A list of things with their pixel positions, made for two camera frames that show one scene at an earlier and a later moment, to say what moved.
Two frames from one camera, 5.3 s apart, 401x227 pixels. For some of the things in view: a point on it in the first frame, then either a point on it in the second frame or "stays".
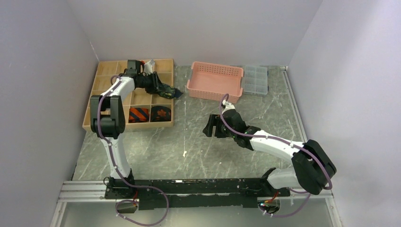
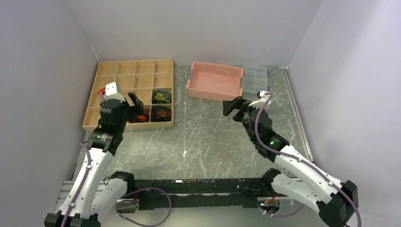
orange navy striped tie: (138, 115) stays
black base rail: (194, 193) stays
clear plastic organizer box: (255, 80) stays
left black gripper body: (150, 83) → (123, 121)
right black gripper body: (221, 130) → (244, 117)
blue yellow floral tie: (169, 92) → (159, 96)
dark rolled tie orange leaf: (160, 113) stays
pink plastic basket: (210, 82) stays
